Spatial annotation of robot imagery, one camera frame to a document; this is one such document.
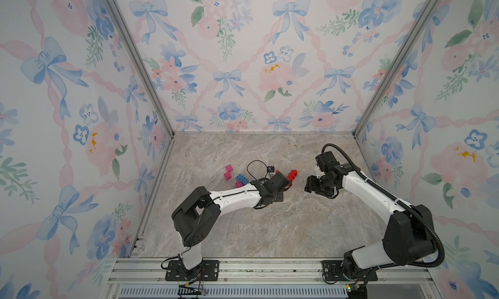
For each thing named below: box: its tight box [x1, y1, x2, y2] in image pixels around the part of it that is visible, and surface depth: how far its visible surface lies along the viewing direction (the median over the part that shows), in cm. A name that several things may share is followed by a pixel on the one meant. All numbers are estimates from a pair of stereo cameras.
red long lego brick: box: [287, 169, 299, 183], surface depth 102 cm
